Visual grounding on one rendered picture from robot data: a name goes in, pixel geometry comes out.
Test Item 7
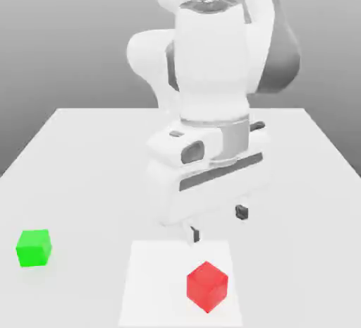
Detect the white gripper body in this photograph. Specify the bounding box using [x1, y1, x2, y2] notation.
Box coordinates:
[145, 129, 272, 227]

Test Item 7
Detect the small green cube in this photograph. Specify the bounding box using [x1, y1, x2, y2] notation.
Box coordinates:
[16, 229, 54, 269]

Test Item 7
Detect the small red cube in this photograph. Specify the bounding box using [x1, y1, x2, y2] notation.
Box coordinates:
[185, 260, 229, 314]

